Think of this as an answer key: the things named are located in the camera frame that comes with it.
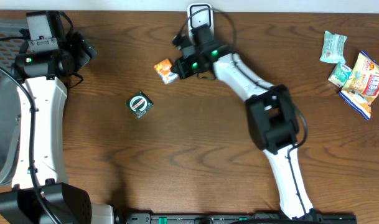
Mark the left black cable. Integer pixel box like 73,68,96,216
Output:
0,11,84,224

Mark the yellow snack chip bag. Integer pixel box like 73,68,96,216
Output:
339,51,379,120

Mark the light green wipes packet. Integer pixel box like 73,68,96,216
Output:
320,30,347,63

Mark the right black cable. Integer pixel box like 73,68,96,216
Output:
176,7,308,218

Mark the black cable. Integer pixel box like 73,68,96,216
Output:
0,11,84,224
176,7,308,218

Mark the orange tissue pack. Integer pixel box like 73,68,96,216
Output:
154,58,179,85

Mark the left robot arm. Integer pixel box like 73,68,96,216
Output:
0,32,118,223

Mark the dark green round-label packet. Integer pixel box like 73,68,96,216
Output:
126,91,154,119

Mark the teal tissue pack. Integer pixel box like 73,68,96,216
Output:
328,62,352,88

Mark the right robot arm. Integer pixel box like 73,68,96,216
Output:
172,34,313,220

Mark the grey plastic mesh basket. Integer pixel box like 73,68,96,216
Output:
0,19,28,186

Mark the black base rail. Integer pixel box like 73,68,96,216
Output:
124,212,358,224

